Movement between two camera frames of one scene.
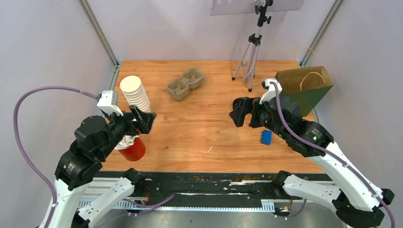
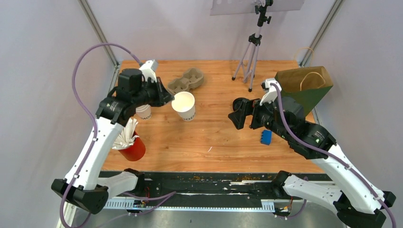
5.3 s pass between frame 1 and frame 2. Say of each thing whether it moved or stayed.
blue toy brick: stayed
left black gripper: moved
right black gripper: stayed
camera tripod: stayed
